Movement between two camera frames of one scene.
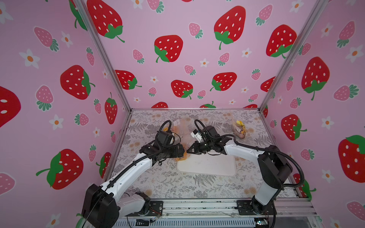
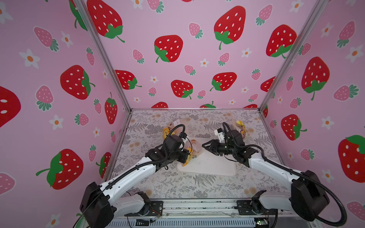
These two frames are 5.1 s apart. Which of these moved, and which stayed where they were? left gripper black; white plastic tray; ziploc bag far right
Moved: left gripper black
Stayed: white plastic tray; ziploc bag far right
